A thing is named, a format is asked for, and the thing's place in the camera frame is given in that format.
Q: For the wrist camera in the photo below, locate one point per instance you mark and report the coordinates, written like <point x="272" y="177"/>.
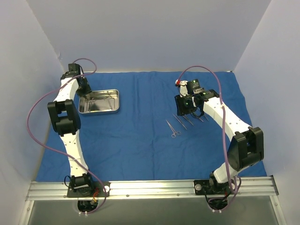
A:
<point x="187" y="88"/>
<point x="74" y="69"/>

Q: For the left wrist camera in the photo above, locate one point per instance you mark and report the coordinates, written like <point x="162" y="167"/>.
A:
<point x="74" y="69"/>

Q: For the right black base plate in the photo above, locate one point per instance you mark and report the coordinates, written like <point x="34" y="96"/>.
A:
<point x="208" y="187"/>

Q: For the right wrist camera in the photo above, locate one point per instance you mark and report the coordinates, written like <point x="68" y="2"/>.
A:
<point x="187" y="88"/>

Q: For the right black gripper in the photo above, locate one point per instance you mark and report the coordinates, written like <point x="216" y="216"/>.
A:
<point x="185" y="108"/>

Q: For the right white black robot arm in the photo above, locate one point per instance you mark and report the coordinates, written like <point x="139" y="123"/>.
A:
<point x="246" y="146"/>

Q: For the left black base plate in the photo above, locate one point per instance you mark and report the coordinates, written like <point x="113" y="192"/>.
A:
<point x="88" y="192"/>

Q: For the steel hemostat clamp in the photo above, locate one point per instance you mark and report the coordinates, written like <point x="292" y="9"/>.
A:
<point x="174" y="132"/>

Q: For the steel instrument tray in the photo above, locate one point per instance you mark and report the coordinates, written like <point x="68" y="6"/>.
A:
<point x="100" y="105"/>

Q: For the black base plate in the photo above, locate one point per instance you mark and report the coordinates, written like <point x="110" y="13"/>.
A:
<point x="208" y="187"/>
<point x="88" y="192"/>

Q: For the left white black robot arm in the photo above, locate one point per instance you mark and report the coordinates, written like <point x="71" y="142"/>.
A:
<point x="66" y="123"/>

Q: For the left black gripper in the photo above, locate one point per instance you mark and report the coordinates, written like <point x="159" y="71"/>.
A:
<point x="84" y="89"/>

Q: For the aluminium front rail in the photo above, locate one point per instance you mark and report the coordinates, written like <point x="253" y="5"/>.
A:
<point x="164" y="189"/>

